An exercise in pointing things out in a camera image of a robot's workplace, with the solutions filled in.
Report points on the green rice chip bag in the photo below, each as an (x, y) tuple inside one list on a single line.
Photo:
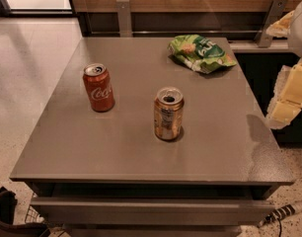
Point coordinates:
[(199, 53)]

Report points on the left metal bracket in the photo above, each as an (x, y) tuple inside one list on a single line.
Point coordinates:
[(124, 18)]

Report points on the red Coca-Cola can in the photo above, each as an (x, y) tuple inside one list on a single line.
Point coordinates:
[(97, 81)]

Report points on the metal bracket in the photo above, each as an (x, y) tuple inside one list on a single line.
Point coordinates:
[(124, 18), (275, 11)]

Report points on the grey table drawer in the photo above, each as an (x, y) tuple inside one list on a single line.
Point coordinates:
[(143, 211)]

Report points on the right metal bracket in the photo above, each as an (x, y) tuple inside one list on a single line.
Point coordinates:
[(275, 11)]

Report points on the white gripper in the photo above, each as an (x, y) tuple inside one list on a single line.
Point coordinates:
[(300, 30)]

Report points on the gold soda can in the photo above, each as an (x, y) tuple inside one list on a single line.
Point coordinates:
[(168, 113)]

